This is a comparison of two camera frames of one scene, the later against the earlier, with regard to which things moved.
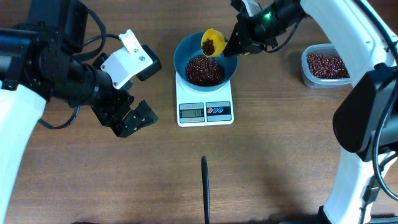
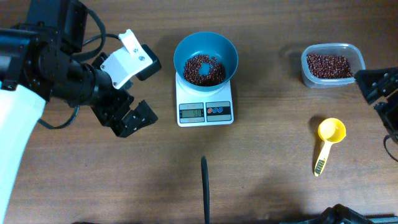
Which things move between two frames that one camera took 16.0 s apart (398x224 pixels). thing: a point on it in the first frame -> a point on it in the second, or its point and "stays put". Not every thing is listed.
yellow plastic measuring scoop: [212, 43] -> [331, 130]
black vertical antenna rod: [206, 190] stays put
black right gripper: [244, 35] -> [376, 86]
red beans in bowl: [204, 71] stays put
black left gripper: [113, 109] stays put
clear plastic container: [322, 68] stays put
